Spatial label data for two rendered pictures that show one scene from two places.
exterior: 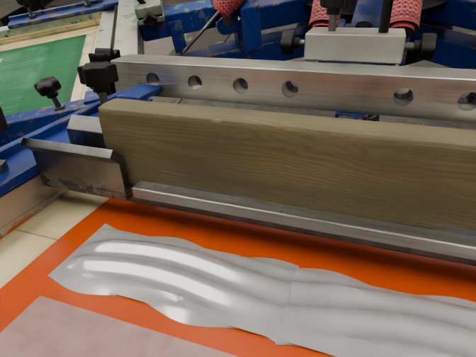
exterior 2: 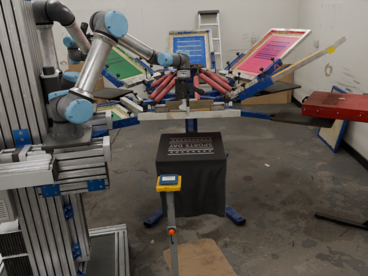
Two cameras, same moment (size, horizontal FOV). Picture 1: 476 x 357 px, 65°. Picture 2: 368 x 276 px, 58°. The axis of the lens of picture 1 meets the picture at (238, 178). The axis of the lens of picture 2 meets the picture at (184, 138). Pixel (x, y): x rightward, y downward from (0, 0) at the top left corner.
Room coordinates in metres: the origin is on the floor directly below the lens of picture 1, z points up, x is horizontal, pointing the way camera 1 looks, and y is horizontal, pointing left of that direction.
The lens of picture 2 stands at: (-1.96, 0.95, 1.83)
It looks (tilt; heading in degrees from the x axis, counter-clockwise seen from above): 21 degrees down; 336
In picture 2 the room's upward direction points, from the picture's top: 3 degrees counter-clockwise
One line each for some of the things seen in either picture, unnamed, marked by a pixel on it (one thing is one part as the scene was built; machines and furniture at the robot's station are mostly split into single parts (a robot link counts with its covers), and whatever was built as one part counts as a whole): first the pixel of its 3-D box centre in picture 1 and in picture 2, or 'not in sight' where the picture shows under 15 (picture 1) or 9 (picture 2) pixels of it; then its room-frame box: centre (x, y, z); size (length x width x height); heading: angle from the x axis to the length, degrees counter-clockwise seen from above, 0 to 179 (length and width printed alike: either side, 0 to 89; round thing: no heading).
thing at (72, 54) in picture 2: not in sight; (76, 55); (0.45, 0.66, 1.56); 0.11 x 0.08 x 0.11; 52
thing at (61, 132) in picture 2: not in sight; (67, 126); (-0.31, 0.85, 1.31); 0.15 x 0.15 x 0.10
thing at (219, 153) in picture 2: not in sight; (190, 145); (-0.06, 0.07, 0.95); 0.48 x 0.44 x 0.01; 154
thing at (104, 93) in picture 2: not in sight; (137, 99); (1.50, -0.03, 0.91); 1.34 x 0.40 x 0.08; 34
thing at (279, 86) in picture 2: not in sight; (243, 95); (1.00, -1.08, 0.91); 1.34 x 0.40 x 0.08; 94
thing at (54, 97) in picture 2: not in sight; (63, 104); (-0.31, 0.85, 1.42); 0.13 x 0.12 x 0.14; 18
